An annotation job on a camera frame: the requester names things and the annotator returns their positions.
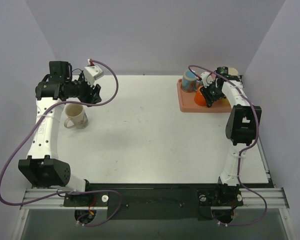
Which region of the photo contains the aluminium rail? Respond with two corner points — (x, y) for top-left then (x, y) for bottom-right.
(20, 188), (289, 210)

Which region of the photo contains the cream floral mug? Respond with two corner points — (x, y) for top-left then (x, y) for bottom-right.
(63, 103), (89, 129)

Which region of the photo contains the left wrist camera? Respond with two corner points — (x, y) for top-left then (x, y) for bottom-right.
(83, 65), (104, 86)

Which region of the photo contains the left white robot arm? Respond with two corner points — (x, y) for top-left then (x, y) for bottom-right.
(18, 61), (104, 206)

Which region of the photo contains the blue-bottom cartoon mug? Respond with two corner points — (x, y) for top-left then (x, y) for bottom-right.
(181, 70), (201, 93)

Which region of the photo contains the pink plastic tray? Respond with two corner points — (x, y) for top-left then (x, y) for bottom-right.
(176, 79), (232, 114)

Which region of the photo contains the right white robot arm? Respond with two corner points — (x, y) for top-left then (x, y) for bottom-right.
(199, 66), (262, 187)

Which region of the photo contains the cream green mug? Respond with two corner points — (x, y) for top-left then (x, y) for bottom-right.
(228, 67), (239, 77)

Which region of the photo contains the orange mug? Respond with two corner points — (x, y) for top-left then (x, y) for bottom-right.
(194, 86), (207, 107)

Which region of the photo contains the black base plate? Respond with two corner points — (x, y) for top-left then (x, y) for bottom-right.
(63, 183), (243, 221)

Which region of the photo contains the yellow mug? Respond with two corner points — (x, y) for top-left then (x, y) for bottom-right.
(218, 98), (230, 106)

